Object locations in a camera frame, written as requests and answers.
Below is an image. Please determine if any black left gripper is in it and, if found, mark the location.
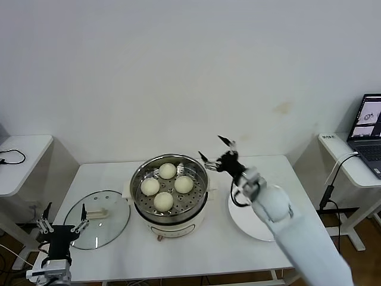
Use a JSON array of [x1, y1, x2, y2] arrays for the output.
[[37, 202, 90, 262]]

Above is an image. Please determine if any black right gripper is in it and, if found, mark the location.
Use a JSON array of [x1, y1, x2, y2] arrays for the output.
[[198, 135, 247, 182]]

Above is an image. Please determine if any white steamed baozi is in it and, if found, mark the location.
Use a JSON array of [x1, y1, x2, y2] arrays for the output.
[[140, 178, 161, 197], [158, 163, 177, 180], [153, 191, 174, 212], [174, 175, 193, 194]]

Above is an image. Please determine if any glass lid with cream handle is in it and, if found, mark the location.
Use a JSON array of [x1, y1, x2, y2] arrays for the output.
[[63, 190, 132, 250]]

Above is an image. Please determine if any steel steamer basket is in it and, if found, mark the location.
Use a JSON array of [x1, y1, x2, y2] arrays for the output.
[[121, 153, 218, 223]]

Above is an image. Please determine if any white round plate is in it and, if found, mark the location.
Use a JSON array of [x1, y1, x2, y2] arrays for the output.
[[227, 181, 279, 243]]

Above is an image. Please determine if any cream electric cooker base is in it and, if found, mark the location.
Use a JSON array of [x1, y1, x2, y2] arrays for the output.
[[121, 183, 218, 241]]

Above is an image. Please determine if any white side table with laptop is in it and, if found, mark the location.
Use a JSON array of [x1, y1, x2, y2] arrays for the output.
[[293, 132, 381, 251]]

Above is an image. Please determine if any grey open laptop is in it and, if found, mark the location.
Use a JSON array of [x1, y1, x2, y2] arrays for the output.
[[346, 93, 381, 179]]

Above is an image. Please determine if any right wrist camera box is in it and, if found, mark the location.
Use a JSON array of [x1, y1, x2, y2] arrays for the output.
[[238, 166, 260, 200]]

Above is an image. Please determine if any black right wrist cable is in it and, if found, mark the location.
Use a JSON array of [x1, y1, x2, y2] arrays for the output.
[[230, 181, 254, 208]]

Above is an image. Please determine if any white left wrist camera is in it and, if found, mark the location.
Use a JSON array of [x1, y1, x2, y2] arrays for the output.
[[26, 269, 46, 280]]

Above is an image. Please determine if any white side table with cable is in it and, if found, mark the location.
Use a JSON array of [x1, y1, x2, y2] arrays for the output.
[[0, 135, 80, 271]]

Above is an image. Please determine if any black cable with plug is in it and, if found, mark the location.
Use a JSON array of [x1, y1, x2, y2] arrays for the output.
[[0, 148, 26, 166]]

